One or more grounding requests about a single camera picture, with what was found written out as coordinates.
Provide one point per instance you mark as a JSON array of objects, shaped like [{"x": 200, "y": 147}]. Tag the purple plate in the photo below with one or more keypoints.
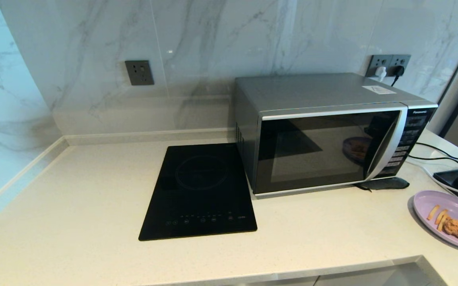
[{"x": 455, "y": 205}]

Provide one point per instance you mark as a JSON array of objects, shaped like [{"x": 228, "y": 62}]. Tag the silver microwave oven body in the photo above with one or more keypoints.
[{"x": 312, "y": 89}]

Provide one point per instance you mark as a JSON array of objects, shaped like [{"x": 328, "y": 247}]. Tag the white paper sheet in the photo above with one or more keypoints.
[{"x": 379, "y": 89}]

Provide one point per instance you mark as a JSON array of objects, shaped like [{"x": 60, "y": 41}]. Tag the black pad under microwave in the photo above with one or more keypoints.
[{"x": 388, "y": 183}]

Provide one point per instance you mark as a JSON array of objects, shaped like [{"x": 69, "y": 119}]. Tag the black induction cooktop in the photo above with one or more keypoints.
[{"x": 197, "y": 190}]

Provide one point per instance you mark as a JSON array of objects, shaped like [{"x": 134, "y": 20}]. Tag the grey cabinet front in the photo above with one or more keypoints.
[
  {"x": 372, "y": 278},
  {"x": 292, "y": 283}
]

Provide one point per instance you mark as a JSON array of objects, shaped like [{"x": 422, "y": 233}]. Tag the white power plug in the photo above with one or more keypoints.
[{"x": 381, "y": 72}]

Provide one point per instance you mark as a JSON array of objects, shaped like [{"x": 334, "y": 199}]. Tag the black power plug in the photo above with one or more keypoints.
[{"x": 399, "y": 70}]

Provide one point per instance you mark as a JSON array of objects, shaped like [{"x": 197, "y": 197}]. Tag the black flat appliance base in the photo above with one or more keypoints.
[{"x": 447, "y": 176}]

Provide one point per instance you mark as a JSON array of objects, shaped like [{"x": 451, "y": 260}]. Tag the grey single wall socket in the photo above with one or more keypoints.
[{"x": 139, "y": 72}]

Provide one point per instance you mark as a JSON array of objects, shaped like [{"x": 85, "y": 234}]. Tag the grey double wall socket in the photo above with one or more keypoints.
[{"x": 388, "y": 59}]

